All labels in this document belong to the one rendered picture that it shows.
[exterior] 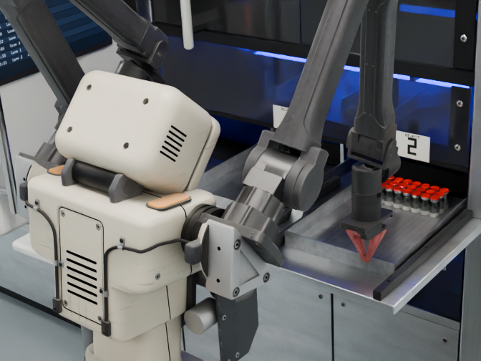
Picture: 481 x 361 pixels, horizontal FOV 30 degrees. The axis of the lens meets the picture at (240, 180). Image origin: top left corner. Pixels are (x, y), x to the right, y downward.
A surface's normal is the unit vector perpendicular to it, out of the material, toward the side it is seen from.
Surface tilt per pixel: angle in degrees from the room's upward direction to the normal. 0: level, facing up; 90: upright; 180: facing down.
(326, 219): 0
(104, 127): 47
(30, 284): 90
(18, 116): 90
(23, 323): 0
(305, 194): 99
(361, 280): 0
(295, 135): 60
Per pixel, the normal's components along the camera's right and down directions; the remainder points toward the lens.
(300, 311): -0.61, 0.36
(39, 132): 0.81, 0.21
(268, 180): -0.27, -0.46
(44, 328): -0.06, -0.91
